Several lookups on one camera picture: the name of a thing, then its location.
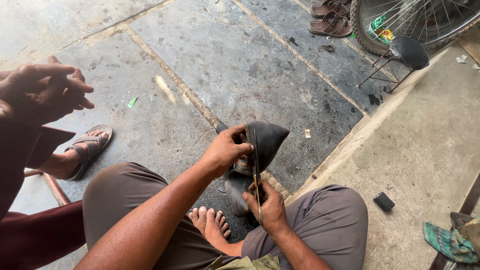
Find person's left hand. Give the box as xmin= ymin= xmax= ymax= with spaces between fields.
xmin=200 ymin=124 xmax=254 ymax=178

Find person's right hand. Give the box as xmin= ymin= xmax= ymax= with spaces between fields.
xmin=242 ymin=180 xmax=292 ymax=240

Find metal scissors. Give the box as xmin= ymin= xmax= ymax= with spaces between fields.
xmin=251 ymin=129 xmax=264 ymax=227

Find black rubber tube piece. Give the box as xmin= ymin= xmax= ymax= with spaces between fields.
xmin=215 ymin=120 xmax=290 ymax=219

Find person's bare foot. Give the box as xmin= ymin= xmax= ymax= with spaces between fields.
xmin=188 ymin=206 xmax=208 ymax=236
xmin=204 ymin=209 xmax=245 ymax=258

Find person's grey trousers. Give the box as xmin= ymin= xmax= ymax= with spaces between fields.
xmin=82 ymin=162 xmax=369 ymax=270

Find olive green shirt hem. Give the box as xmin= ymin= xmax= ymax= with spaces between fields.
xmin=204 ymin=254 xmax=282 ymax=270

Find brown leather sandal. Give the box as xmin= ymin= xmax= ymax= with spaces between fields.
xmin=311 ymin=0 xmax=350 ymax=19
xmin=308 ymin=11 xmax=353 ymax=38

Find small black rubber block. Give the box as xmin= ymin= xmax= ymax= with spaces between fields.
xmin=373 ymin=191 xmax=396 ymax=212

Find green and yellow packet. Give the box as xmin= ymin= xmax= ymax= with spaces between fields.
xmin=366 ymin=14 xmax=395 ymax=46

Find small black metal stool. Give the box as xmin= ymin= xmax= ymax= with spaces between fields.
xmin=356 ymin=36 xmax=430 ymax=94

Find bicycle wheel with spokes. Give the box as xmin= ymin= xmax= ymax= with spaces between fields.
xmin=350 ymin=0 xmax=480 ymax=57

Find teal patterned cloth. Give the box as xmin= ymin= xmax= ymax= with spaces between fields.
xmin=422 ymin=221 xmax=480 ymax=264

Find dark wooden board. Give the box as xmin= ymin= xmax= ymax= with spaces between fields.
xmin=429 ymin=174 xmax=480 ymax=270

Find brown grey rag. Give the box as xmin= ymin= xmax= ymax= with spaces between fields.
xmin=449 ymin=211 xmax=480 ymax=248

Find brown strap sandal worn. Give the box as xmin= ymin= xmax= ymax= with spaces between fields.
xmin=63 ymin=124 xmax=113 ymax=182

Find red metal chair frame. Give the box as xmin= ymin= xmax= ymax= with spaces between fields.
xmin=24 ymin=169 xmax=71 ymax=206

